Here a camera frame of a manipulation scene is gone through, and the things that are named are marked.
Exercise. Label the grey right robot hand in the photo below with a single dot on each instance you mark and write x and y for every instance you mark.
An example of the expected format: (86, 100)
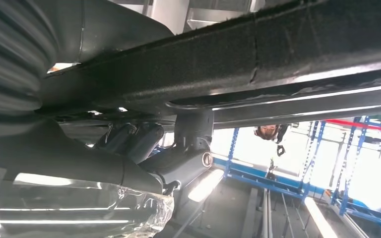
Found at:
(78, 154)

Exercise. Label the ceiling light strip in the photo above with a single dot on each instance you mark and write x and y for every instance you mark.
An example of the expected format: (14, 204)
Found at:
(320, 220)
(205, 185)

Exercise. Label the person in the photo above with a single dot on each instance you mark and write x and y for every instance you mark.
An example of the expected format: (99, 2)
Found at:
(267, 131)

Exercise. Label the long red stripe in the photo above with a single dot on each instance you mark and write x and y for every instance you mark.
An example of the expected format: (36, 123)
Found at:
(358, 124)

